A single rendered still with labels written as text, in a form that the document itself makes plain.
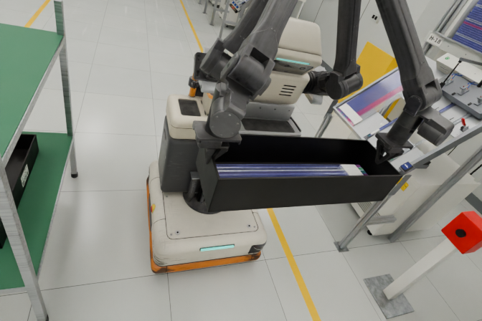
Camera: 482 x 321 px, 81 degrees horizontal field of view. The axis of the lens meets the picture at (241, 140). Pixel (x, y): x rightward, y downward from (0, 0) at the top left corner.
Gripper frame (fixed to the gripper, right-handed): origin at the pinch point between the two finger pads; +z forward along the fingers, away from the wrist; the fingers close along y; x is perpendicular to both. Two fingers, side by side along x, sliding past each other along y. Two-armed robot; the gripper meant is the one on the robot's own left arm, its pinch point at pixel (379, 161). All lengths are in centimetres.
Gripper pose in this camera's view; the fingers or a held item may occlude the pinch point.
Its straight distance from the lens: 100.6
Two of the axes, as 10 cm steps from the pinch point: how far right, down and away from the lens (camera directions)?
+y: 9.2, 0.3, 3.9
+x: -2.8, -6.3, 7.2
